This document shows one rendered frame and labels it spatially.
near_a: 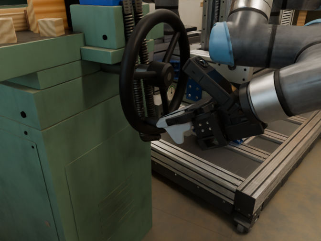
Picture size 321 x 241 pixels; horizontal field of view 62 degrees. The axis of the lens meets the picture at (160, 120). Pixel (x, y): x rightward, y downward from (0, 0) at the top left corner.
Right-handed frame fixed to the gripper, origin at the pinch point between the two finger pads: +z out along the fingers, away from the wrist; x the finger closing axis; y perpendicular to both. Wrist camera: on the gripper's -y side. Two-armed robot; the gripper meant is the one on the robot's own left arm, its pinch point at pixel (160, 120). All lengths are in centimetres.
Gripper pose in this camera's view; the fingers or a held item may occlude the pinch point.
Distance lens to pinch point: 56.0
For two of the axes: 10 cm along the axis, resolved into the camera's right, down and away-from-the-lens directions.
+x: 5.2, -3.8, 7.7
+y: 4.3, 8.9, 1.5
